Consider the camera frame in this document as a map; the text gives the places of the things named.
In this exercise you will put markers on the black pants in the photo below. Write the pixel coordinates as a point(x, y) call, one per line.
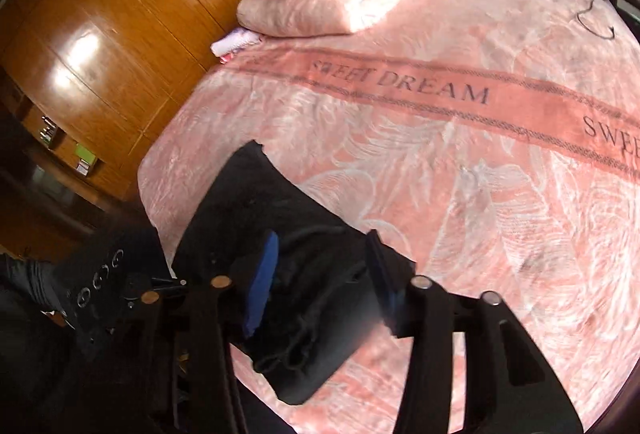
point(310, 274)

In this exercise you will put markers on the person's left forearm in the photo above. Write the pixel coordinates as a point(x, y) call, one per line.
point(27, 281)

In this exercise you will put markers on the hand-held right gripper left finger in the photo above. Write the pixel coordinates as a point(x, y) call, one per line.
point(260, 286)

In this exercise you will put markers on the small white cloth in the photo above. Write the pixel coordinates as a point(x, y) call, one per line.
point(235, 43)

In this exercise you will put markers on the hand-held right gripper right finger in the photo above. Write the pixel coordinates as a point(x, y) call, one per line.
point(385, 284)

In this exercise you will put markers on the wooden wardrobe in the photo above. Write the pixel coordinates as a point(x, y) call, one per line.
point(115, 13)

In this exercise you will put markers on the pink floral blanket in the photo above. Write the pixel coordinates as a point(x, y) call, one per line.
point(450, 163)

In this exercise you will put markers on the green box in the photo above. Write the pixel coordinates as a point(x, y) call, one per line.
point(86, 157)

